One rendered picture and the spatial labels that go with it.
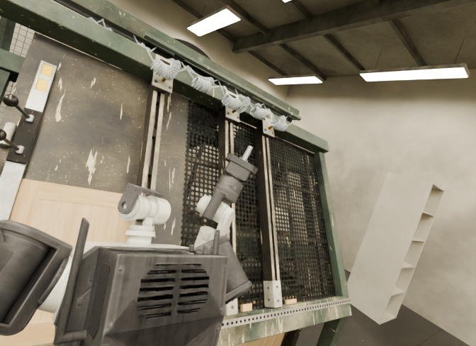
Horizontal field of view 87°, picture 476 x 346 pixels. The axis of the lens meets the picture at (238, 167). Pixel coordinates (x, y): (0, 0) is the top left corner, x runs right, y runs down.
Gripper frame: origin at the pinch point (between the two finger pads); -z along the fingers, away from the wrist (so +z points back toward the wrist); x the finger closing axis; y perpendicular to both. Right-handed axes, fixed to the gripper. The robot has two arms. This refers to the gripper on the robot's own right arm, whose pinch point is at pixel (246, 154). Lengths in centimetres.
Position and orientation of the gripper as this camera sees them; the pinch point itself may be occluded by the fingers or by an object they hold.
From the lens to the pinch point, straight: 91.4
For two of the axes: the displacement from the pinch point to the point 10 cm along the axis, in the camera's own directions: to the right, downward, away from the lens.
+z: -4.6, 8.7, -1.7
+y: -1.3, 1.2, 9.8
